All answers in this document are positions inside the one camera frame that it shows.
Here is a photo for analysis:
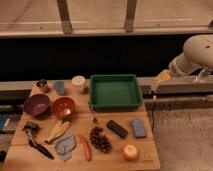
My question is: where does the black eraser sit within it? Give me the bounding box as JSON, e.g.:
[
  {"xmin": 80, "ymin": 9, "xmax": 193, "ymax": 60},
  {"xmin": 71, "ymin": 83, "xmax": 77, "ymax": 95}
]
[{"xmin": 107, "ymin": 120, "xmax": 128, "ymax": 138}]

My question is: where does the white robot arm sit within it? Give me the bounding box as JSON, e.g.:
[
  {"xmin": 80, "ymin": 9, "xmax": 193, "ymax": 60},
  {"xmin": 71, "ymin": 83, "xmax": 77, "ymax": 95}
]
[{"xmin": 153, "ymin": 34, "xmax": 213, "ymax": 86}]

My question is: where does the white cup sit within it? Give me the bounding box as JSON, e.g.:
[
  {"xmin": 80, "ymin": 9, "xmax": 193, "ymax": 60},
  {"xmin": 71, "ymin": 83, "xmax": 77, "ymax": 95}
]
[{"xmin": 71, "ymin": 75, "xmax": 86, "ymax": 93}]

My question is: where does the blue-grey cup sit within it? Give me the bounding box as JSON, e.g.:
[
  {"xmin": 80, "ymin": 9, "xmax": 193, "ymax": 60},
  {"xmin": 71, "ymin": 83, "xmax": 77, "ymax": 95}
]
[{"xmin": 53, "ymin": 81, "xmax": 65, "ymax": 95}]

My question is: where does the blue sponge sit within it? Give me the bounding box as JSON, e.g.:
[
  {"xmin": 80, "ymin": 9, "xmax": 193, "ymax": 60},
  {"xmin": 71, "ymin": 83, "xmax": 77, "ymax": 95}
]
[{"xmin": 131, "ymin": 118, "xmax": 146, "ymax": 139}]

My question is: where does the green plastic tray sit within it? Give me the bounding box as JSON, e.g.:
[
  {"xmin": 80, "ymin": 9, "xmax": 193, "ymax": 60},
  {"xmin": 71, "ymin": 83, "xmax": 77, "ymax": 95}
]
[{"xmin": 89, "ymin": 74, "xmax": 143, "ymax": 110}]

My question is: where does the orange apple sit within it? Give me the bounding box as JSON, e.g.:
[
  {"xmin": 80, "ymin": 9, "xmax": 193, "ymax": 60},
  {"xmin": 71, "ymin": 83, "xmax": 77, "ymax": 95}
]
[{"xmin": 123, "ymin": 144, "xmax": 138, "ymax": 161}]

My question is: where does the purple grapes bunch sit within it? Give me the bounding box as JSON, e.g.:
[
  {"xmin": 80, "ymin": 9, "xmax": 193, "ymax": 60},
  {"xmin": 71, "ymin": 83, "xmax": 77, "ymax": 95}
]
[{"xmin": 89, "ymin": 127, "xmax": 112, "ymax": 153}]

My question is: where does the red bowl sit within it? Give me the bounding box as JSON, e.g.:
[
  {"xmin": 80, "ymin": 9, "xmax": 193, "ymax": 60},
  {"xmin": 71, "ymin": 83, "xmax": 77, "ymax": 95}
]
[{"xmin": 51, "ymin": 97, "xmax": 75, "ymax": 119}]

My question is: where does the yellow banana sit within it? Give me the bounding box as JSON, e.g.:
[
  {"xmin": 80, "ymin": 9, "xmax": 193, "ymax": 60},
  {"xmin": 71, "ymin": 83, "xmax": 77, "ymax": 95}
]
[{"xmin": 45, "ymin": 120, "xmax": 70, "ymax": 144}]

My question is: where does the blue-grey cloth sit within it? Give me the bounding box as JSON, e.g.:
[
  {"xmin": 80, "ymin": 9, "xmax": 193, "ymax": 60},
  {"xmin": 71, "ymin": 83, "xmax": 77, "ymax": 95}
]
[{"xmin": 55, "ymin": 133, "xmax": 76, "ymax": 162}]

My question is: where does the purple bowl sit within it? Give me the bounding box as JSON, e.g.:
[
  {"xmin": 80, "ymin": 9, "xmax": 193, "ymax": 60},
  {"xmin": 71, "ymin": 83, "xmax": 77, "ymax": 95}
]
[{"xmin": 23, "ymin": 94, "xmax": 51, "ymax": 117}]

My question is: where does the dark metal tool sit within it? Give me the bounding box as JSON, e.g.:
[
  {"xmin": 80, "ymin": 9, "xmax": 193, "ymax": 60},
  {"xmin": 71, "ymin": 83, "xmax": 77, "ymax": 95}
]
[{"xmin": 23, "ymin": 121, "xmax": 40, "ymax": 142}]

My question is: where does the black handled knife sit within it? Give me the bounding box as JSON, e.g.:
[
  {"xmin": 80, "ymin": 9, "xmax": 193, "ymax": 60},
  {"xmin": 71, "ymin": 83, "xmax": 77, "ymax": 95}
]
[{"xmin": 28, "ymin": 140, "xmax": 54, "ymax": 160}]

